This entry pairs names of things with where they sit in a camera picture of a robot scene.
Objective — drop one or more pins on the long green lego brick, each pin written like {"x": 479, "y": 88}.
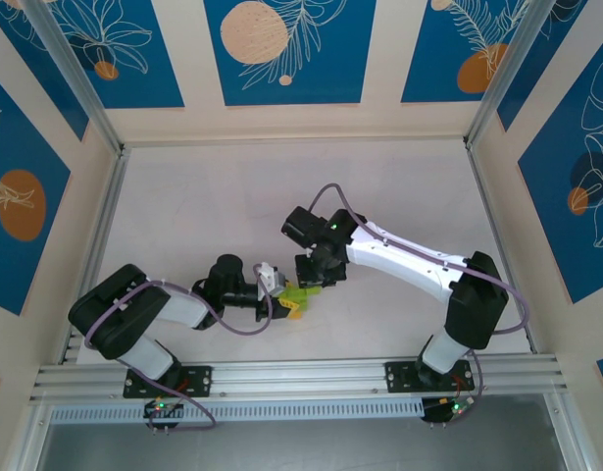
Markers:
{"x": 293, "y": 296}

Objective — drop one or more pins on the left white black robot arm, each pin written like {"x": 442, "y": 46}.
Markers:
{"x": 119, "y": 309}

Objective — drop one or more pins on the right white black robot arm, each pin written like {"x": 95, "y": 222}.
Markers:
{"x": 404, "y": 260}

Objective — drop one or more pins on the grey metal sheet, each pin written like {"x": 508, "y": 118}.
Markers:
{"x": 301, "y": 446}

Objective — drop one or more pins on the aluminium mounting rail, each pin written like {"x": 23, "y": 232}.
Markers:
{"x": 301, "y": 378}

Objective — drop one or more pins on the left black mount plate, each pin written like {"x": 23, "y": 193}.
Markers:
{"x": 198, "y": 380}

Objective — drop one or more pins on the black mount plate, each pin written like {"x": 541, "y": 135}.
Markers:
{"x": 399, "y": 377}
{"x": 198, "y": 380}

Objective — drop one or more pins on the right black mount plate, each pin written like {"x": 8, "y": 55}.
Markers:
{"x": 399, "y": 377}

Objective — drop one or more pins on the aluminium side rail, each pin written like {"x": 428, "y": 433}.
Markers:
{"x": 492, "y": 221}
{"x": 110, "y": 196}

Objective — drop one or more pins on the aluminium frame post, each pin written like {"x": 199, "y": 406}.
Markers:
{"x": 507, "y": 64}
{"x": 75, "y": 73}

